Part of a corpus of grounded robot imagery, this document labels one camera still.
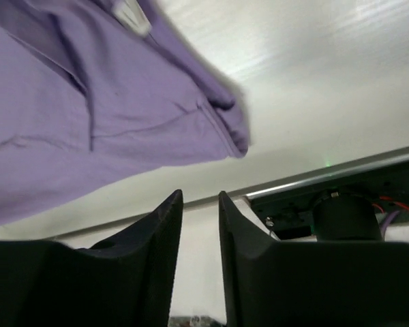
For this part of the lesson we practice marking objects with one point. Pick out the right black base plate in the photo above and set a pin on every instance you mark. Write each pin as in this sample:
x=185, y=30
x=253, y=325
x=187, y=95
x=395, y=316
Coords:
x=293, y=211

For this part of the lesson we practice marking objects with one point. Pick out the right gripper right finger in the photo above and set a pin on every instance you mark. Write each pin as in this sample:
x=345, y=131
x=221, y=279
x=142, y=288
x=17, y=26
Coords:
x=288, y=283

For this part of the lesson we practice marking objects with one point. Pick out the lavender t shirt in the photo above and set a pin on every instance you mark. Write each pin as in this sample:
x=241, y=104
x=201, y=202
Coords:
x=93, y=92

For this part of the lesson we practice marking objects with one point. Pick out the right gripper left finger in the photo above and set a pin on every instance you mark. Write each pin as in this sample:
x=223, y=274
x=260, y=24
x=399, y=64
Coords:
x=124, y=280

